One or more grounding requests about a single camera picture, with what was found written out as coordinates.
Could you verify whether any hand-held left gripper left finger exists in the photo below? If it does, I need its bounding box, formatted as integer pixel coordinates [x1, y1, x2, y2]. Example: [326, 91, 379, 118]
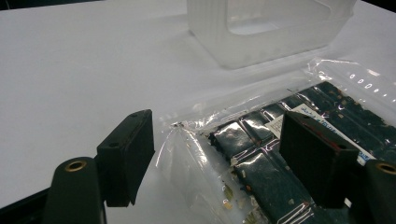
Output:
[96, 108, 156, 208]

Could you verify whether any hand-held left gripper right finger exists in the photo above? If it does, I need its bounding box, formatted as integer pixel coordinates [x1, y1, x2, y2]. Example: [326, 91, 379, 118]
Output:
[278, 110, 361, 210]

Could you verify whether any clear bag of dark packets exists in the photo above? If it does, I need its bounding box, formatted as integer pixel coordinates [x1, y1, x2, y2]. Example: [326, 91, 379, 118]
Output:
[154, 57, 396, 224]

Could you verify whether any translucent white plastic container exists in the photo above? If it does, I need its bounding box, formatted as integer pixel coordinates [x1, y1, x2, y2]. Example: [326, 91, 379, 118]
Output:
[186, 0, 358, 70]

